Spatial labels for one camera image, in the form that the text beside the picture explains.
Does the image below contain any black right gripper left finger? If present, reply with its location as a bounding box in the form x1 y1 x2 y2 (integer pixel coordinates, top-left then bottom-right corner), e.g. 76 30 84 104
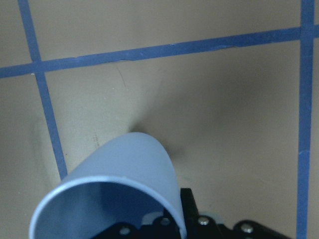
94 210 181 239

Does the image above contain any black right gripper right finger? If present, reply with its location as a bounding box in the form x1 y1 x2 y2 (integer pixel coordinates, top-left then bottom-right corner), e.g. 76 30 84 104
180 188 224 239

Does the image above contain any light blue plastic cup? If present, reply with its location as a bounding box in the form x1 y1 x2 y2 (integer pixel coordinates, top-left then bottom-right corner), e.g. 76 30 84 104
29 132 186 239

